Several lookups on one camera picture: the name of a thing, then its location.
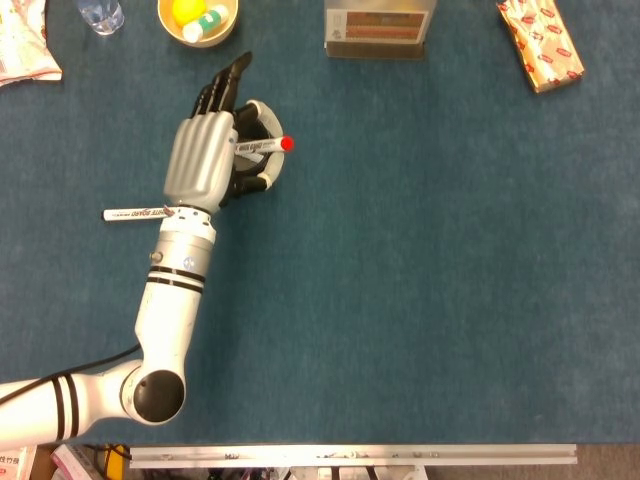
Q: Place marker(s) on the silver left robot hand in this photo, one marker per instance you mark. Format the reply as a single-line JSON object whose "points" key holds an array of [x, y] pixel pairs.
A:
{"points": [[200, 160]]}

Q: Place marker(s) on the red whiteboard marker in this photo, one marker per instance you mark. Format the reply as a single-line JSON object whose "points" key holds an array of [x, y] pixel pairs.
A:
{"points": [[270, 145]]}

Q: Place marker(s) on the black whiteboard marker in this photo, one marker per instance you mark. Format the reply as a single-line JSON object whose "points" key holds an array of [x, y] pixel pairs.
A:
{"points": [[130, 213]]}

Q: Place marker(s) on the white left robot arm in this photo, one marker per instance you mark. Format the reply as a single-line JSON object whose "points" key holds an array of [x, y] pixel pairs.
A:
{"points": [[165, 310]]}

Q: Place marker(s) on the black mesh pen holder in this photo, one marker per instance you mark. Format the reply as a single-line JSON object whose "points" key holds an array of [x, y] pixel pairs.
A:
{"points": [[270, 165]]}

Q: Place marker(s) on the cream bowl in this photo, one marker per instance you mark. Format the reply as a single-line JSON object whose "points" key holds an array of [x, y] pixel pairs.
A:
{"points": [[220, 37]]}

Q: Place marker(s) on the green and white bottle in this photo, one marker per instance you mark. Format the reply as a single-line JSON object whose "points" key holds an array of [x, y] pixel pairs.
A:
{"points": [[207, 20]]}

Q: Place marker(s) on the yellow ball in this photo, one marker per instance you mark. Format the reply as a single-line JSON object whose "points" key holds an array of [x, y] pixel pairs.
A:
{"points": [[187, 10]]}

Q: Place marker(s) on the clear plastic water bottle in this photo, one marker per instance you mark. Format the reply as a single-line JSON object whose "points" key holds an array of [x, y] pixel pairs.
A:
{"points": [[102, 15]]}

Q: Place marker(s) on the white printed snack bag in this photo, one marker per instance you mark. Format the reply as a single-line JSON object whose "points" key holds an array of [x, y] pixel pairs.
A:
{"points": [[22, 45]]}

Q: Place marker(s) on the brown box with label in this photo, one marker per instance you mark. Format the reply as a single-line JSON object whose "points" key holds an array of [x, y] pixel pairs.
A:
{"points": [[375, 25]]}

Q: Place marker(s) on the yellow object under table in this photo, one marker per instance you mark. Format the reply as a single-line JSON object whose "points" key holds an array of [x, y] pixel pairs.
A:
{"points": [[116, 465]]}

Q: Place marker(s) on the pink box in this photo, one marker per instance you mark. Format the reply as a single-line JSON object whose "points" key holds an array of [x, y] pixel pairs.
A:
{"points": [[72, 462]]}

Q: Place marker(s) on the printed paper box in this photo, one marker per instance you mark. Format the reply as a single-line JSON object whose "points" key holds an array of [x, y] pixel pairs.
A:
{"points": [[15, 462]]}

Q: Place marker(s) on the gold and red wrapped package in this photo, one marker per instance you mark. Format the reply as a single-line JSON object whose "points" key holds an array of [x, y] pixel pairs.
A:
{"points": [[542, 45]]}

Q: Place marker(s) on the aluminium rail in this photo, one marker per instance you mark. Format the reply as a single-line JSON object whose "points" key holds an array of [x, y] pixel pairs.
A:
{"points": [[350, 456]]}

